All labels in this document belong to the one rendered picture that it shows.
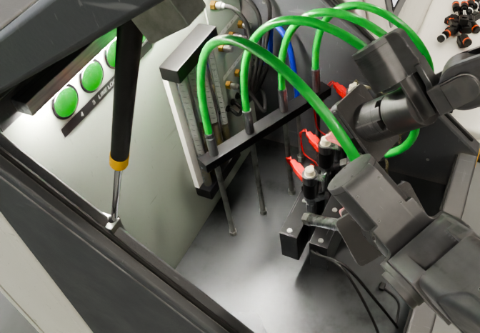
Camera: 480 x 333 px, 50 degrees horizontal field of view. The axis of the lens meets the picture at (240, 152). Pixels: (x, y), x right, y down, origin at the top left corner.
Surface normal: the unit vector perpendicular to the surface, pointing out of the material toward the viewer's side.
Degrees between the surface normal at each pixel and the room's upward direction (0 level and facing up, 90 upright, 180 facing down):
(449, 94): 66
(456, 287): 40
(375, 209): 45
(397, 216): 49
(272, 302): 0
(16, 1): 0
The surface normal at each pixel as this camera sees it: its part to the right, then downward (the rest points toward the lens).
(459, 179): -0.13, -0.69
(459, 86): -0.40, 0.36
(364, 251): 0.04, 0.07
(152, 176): 0.88, 0.25
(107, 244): 0.50, -0.34
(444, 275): -0.64, -0.72
